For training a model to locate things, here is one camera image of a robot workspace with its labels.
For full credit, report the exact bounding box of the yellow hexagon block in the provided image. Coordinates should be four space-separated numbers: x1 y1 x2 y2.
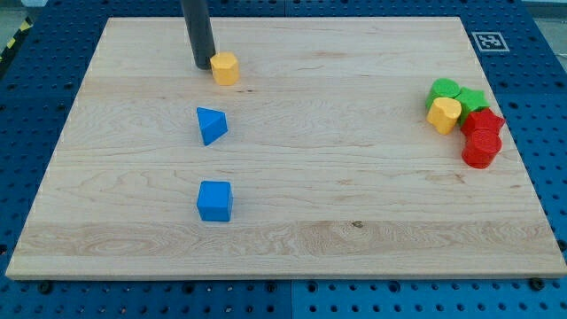
210 51 239 86

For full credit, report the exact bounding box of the blue cube block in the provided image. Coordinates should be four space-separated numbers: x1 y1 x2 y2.
197 181 233 222

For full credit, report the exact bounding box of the light wooden board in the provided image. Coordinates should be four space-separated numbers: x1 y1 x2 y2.
6 17 566 281

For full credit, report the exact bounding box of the blue triangle block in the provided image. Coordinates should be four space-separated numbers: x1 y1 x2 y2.
197 107 229 146

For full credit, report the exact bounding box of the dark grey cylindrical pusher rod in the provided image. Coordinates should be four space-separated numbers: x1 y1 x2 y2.
180 0 216 70

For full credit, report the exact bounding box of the yellow heart block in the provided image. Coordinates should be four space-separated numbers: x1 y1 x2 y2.
426 97 462 135

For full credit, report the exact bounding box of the green cylinder block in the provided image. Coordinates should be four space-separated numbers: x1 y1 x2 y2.
425 78 461 110

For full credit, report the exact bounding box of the green star block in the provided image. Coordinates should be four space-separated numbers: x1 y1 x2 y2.
455 87 490 126

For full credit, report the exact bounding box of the red cylinder block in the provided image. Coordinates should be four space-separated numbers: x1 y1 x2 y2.
462 129 502 169

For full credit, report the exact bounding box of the red star block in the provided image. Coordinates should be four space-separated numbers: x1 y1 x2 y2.
461 108 506 136

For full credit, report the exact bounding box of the white fiducial marker tag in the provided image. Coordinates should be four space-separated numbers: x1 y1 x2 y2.
472 31 509 52

